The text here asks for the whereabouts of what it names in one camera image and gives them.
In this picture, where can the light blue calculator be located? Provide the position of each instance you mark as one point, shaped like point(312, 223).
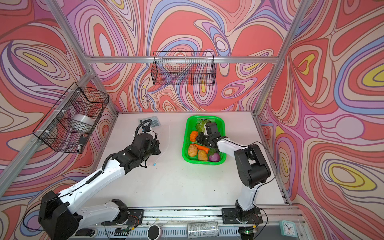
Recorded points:
point(154, 119)

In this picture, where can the silver drink can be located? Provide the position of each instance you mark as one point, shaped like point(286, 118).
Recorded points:
point(203, 230)

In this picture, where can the toy potato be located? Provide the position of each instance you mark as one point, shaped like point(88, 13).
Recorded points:
point(192, 150)

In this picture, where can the orange toy carrot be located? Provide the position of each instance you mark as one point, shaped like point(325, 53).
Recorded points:
point(203, 148)

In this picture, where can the teal small clock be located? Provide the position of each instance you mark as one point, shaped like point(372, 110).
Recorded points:
point(288, 229)

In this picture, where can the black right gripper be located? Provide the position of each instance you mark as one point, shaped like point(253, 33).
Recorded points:
point(200, 139)

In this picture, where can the black wire basket back wall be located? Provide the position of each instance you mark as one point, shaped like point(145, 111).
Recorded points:
point(184, 68)

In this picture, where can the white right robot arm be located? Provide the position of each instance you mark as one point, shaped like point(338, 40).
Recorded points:
point(252, 167)

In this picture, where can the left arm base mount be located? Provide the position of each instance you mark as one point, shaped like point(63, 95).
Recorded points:
point(130, 218)

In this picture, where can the orange toy pumpkin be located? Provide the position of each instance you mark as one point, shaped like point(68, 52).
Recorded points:
point(193, 136)

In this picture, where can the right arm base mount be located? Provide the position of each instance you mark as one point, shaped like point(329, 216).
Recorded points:
point(236, 215)

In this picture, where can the purple toy onion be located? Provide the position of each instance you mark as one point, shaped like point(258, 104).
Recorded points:
point(215, 158)

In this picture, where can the clear zip top bag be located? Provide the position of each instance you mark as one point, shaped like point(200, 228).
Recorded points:
point(164, 137)

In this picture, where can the green plastic basket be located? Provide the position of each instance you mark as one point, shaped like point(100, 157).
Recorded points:
point(191, 126)

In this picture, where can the white roll in basket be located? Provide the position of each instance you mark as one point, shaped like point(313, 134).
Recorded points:
point(81, 123)

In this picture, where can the black wire basket wall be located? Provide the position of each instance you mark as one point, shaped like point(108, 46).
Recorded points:
point(57, 133)
point(184, 68)

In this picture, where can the toy brown bun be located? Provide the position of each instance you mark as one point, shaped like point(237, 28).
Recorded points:
point(202, 156)

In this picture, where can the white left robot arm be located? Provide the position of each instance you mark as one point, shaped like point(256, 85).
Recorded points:
point(61, 215)

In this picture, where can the black wire basket left wall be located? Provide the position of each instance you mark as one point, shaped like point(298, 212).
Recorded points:
point(57, 133)

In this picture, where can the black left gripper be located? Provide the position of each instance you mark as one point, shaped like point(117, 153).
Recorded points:
point(155, 144)

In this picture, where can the toy napa cabbage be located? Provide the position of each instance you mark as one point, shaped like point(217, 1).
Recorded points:
point(201, 125)

